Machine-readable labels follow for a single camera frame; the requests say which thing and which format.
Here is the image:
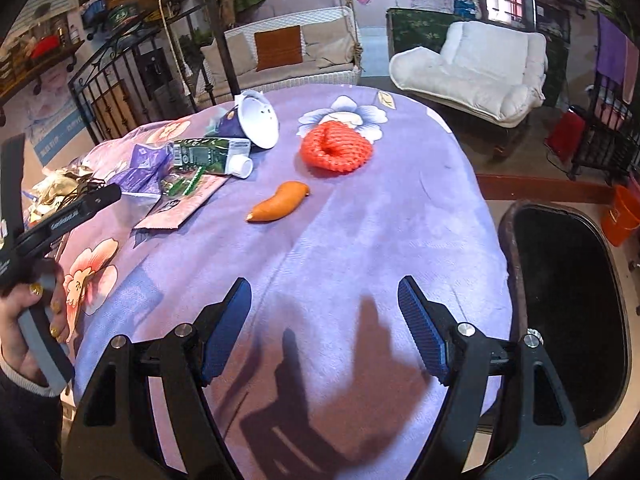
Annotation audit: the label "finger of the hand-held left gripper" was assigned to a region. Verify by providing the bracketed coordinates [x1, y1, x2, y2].
[74, 183, 122, 219]

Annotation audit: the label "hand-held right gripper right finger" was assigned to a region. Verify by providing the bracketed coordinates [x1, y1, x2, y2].
[397, 275, 591, 480]

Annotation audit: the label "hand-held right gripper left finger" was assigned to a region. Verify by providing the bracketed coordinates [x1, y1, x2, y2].
[62, 277, 252, 480]

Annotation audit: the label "black trash bin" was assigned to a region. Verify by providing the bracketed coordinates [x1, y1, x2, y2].
[500, 200, 632, 443]

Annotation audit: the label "blue and white paper bowl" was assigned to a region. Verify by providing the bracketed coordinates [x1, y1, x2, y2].
[217, 90, 280, 150]

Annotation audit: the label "person's left forearm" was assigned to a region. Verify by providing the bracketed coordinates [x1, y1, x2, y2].
[0, 347, 76, 480]

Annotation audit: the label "person's left hand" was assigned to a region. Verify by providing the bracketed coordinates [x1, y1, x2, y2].
[0, 274, 68, 386]

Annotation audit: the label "crumpled beige wrapper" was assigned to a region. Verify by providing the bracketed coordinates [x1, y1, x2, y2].
[30, 167, 101, 223]

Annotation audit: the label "purple snack packet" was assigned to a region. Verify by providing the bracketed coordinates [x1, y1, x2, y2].
[107, 142, 173, 196]

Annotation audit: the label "pink flat wrapper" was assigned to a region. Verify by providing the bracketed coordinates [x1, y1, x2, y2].
[132, 170, 228, 231]

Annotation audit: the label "green candy wrapper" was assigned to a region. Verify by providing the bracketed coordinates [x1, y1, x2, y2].
[160, 167, 206, 196]

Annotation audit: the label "black iron railing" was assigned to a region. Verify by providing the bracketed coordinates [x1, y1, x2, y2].
[67, 25, 211, 146]

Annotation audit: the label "purple floral blanket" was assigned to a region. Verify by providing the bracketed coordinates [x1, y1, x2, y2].
[30, 85, 513, 480]

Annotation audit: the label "green milk carton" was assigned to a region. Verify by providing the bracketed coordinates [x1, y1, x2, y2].
[172, 137, 253, 179]

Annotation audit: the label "orange sweet potato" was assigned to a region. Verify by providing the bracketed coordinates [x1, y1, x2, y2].
[246, 181, 311, 223]

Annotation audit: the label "red mesh net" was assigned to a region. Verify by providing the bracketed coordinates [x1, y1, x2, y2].
[300, 121, 373, 174]

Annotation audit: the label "beige cushion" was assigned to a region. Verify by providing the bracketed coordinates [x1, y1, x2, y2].
[302, 22, 356, 68]
[202, 32, 256, 76]

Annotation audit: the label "black metal pole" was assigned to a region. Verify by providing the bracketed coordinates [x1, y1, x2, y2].
[187, 0, 241, 98]

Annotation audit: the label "white wicker sofa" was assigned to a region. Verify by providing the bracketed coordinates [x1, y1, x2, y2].
[195, 6, 363, 103]

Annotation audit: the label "orange plastic bucket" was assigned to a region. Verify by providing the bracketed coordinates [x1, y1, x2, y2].
[600, 185, 640, 247]

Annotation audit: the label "brown square cushion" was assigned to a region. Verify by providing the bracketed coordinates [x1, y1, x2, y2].
[254, 25, 304, 72]

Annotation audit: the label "red bag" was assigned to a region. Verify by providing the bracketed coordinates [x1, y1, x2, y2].
[545, 110, 586, 163]

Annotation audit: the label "white cushioned rocking chair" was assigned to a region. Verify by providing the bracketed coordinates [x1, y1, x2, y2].
[389, 21, 548, 161]

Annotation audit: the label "black metal rack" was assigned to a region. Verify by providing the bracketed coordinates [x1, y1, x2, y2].
[570, 67, 640, 186]

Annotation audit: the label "purple towel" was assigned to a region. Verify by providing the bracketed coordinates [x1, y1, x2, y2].
[597, 12, 628, 86]

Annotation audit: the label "wooden wall shelf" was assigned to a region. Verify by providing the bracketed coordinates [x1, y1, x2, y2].
[0, 40, 86, 106]

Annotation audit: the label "white rope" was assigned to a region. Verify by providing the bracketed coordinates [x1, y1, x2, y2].
[157, 0, 193, 96]

